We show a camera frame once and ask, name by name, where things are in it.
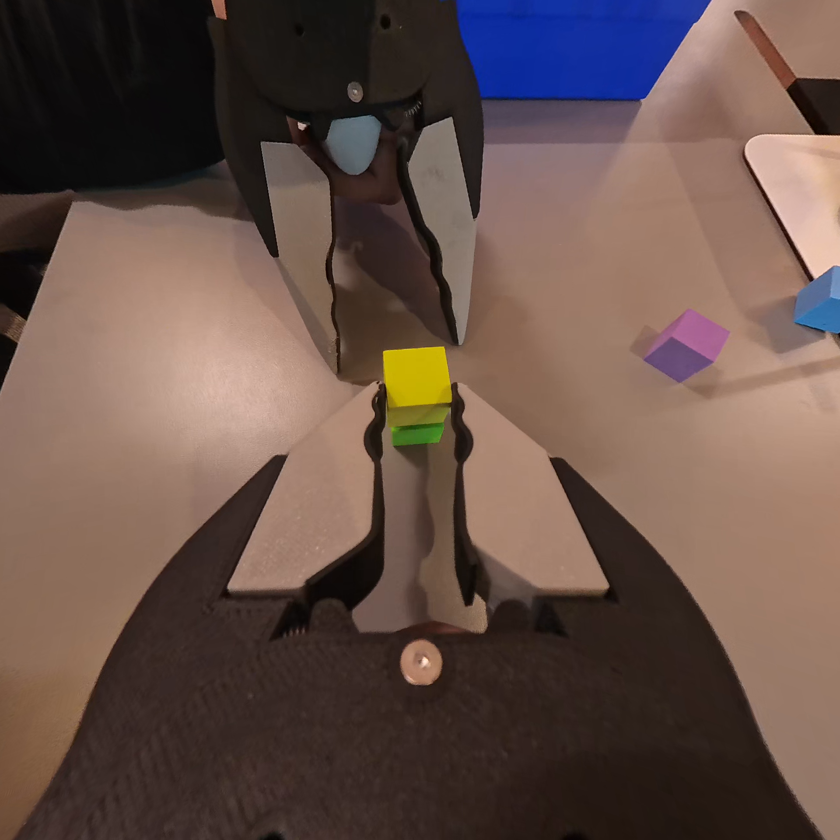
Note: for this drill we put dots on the blue foam cube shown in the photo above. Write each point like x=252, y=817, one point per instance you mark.
x=820, y=302

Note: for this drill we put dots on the blue plastic bin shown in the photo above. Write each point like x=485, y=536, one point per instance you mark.
x=577, y=52

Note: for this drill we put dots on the white document holder stand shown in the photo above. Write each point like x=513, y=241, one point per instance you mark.
x=800, y=190

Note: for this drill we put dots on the green foam cube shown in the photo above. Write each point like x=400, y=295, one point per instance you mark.
x=417, y=435

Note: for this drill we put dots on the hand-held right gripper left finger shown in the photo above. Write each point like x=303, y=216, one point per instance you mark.
x=308, y=525

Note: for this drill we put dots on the person's left hand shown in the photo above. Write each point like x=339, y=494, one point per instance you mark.
x=367, y=190

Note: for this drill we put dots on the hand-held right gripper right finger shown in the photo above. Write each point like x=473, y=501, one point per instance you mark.
x=531, y=525

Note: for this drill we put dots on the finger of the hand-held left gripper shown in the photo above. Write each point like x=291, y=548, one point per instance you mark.
x=298, y=229
x=446, y=210

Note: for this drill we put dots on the yellow foam cube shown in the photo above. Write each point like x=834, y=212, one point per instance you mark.
x=417, y=377

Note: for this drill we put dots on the purple foam cube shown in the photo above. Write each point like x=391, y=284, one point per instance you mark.
x=695, y=334

